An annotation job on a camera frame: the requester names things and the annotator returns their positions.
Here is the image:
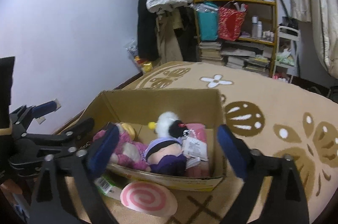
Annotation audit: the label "red bag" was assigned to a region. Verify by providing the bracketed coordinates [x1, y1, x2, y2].
[218, 2, 247, 41]

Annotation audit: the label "brown cardboard box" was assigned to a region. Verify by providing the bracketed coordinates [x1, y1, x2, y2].
[54, 88, 228, 192]

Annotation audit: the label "pale green cloth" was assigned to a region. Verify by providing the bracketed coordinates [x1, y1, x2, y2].
[276, 51, 295, 66]

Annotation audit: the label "teal bag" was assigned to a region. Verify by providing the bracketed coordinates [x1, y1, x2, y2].
[198, 2, 219, 41]

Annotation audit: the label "pink swirl roll plush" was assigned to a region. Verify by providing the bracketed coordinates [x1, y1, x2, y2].
[120, 181, 178, 216]

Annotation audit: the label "black coat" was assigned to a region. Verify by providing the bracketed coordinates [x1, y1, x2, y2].
[134, 0, 160, 59]

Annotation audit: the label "white fluffy plush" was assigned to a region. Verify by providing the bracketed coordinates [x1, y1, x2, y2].
[148, 111, 191, 144]

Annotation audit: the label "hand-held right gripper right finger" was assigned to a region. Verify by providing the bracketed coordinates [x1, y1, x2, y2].
[217, 124, 309, 224]

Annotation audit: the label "green carton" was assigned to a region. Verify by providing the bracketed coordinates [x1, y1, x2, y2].
[94, 171, 132, 201]

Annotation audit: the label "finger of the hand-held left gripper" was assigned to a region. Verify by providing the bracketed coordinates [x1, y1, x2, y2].
[25, 117, 95, 154]
[9, 100, 57, 135]

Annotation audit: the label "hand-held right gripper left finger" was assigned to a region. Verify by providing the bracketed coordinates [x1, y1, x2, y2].
[29, 124, 120, 224]

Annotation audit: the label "lavender-haired doll plush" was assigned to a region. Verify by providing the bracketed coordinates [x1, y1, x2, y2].
[144, 137, 188, 175]

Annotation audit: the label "white duvet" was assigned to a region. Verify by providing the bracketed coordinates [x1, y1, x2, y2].
[308, 0, 338, 77]

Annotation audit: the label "black garment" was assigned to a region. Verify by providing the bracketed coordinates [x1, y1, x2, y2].
[176, 5, 198, 62]

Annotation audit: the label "colourful plastic bag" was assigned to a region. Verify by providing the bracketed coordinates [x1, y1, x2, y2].
[124, 39, 154, 74]

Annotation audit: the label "white cart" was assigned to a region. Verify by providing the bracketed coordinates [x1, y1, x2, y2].
[272, 26, 301, 83]

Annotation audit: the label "pink fluffy plush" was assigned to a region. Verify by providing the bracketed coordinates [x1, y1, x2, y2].
[93, 125, 151, 172]

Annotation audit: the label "stack of books and papers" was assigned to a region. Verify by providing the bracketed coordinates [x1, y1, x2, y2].
[220, 46, 271, 74]

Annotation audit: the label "wooden shelf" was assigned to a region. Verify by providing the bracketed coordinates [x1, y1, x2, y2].
[189, 0, 278, 78]

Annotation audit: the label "pink gift packet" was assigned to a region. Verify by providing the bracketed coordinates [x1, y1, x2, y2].
[182, 122, 212, 178]

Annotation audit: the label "beige coat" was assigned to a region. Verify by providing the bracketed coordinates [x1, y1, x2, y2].
[154, 10, 184, 63]

